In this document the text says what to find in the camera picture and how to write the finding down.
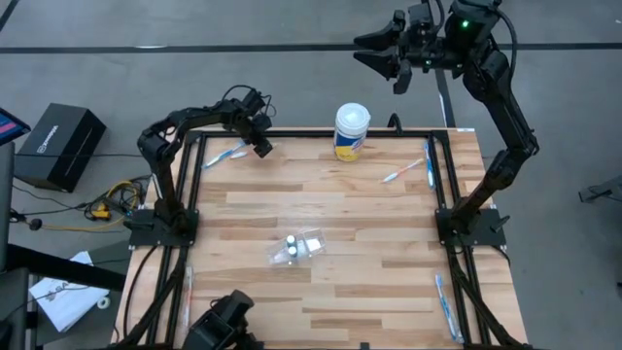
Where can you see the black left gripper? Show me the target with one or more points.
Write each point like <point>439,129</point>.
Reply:
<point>252,126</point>

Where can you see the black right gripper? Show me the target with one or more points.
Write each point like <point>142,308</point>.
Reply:
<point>427,46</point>

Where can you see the teal tube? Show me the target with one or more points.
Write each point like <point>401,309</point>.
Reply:
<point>290,239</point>

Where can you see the teal mouthwash bottle white cap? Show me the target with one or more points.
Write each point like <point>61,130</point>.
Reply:
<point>292,251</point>

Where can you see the blue toothbrush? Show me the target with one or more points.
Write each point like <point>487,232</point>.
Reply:
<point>221,156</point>
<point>429,165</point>
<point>447,306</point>

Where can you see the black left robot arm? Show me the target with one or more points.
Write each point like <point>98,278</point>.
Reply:
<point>162,185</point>

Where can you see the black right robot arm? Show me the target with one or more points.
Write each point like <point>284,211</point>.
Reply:
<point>505,107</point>

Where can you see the disinfecting wipes canister white lid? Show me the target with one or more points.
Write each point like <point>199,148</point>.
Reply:
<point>351,131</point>

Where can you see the clear acrylic organizer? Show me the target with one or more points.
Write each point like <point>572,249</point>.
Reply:
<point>311,245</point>

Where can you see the white table label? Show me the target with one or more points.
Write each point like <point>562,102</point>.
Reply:
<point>465,129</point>

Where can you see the yellow power plug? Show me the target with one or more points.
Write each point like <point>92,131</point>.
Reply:
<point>100,212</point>

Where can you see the black boxy mounted device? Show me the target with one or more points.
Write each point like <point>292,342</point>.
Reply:
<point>218,323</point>

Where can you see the black cardboard box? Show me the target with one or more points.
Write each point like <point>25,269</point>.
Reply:
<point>58,146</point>

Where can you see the white tape roll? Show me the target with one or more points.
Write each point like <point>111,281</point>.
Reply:
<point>103,302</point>

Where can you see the black workstation stand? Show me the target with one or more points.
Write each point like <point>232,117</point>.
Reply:
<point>58,269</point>

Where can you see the black round plug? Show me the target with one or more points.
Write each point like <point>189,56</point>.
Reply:
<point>35,224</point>

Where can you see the white paper sheets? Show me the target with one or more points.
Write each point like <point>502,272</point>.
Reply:
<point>68,296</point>

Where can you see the blue pink screen device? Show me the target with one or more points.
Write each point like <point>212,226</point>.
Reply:
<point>10,127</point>

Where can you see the dark metal stand foot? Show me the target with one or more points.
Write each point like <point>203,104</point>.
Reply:
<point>602,189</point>

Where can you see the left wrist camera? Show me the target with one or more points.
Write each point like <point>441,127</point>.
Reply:
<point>253,99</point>

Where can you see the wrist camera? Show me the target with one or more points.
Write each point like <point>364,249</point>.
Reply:
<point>253,99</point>
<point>420,13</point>

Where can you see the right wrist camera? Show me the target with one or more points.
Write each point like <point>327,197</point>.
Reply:
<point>420,13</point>

